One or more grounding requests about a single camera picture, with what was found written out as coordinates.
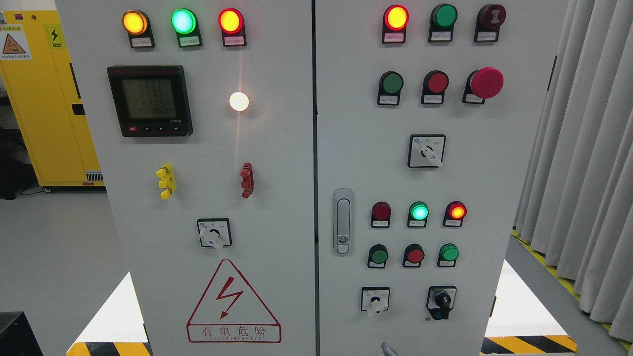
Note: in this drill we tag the red push button upper row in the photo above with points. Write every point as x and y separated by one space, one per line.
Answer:
434 86

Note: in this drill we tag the red mushroom emergency stop button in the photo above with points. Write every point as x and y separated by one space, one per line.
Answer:
482 84

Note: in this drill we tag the red indicator lamp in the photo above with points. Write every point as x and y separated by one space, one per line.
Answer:
455 212
395 21
232 27
380 215

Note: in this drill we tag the black digital power meter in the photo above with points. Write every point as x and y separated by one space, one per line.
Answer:
151 100

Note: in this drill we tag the grey pleated curtain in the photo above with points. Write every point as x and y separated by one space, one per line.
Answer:
576 204

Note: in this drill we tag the green push button upper row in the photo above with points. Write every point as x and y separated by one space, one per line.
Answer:
390 87

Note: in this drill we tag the black knob selector switch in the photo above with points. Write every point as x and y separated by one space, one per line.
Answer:
440 301

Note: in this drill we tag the red high voltage warning sticker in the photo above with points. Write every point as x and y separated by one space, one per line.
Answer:
230 311

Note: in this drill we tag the yellow terminal block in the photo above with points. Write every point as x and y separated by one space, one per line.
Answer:
167 181

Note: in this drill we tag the yellow safety storage cabinet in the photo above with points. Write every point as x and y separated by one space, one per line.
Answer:
37 71

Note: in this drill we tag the white glowing indicator lamp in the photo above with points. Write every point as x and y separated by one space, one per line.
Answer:
239 101

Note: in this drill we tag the amber indicator lamp top left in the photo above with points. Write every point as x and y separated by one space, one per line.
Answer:
138 27

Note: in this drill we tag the silver cabinet door handle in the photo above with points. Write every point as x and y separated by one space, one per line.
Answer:
343 203

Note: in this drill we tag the red terminal block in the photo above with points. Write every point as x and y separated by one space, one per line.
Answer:
248 182

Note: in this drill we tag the green push button lower left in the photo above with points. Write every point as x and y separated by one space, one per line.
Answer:
377 257

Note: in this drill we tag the upper right rotary selector switch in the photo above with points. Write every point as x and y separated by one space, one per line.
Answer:
426 150

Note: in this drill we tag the lower white rotary selector switch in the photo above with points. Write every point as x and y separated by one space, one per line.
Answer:
375 300

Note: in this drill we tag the black box bottom left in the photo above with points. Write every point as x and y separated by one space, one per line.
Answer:
16 335

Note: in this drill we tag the silver robotic hand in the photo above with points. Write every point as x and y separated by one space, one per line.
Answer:
387 350

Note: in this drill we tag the left door rotary selector switch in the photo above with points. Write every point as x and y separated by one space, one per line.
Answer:
214 232

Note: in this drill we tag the grey electrical control cabinet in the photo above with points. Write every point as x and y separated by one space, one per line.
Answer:
313 126

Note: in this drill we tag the green push button lower right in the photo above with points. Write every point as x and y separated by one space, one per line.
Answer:
447 255

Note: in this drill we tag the green indicator lamp top left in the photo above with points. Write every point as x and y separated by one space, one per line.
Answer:
186 26

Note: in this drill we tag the green indicator lamp lower middle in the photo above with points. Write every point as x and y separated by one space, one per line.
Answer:
418 215

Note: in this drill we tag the red push button lower middle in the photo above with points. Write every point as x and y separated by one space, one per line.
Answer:
413 256

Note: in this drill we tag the red indicator lamp lower right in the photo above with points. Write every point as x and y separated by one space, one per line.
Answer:
455 212

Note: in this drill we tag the dark green indicator lamp top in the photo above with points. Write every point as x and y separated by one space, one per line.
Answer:
442 21

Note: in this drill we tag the red indicator lamp top right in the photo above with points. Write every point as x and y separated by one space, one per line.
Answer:
395 21

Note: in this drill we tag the red indicator lamp lower left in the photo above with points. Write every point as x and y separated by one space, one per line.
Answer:
380 215

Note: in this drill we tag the red indicator lamp top left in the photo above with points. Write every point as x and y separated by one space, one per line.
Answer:
232 27

